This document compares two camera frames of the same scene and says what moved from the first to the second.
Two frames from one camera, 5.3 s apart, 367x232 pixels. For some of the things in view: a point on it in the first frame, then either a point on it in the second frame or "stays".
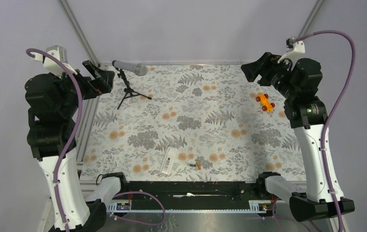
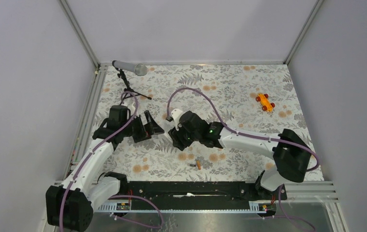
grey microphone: [139, 69] stays
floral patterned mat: [189, 123] stays
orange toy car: [265, 102] stays
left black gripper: [95, 86] to [145, 133]
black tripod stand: [130, 92] stays
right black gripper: [269, 63] to [178, 140]
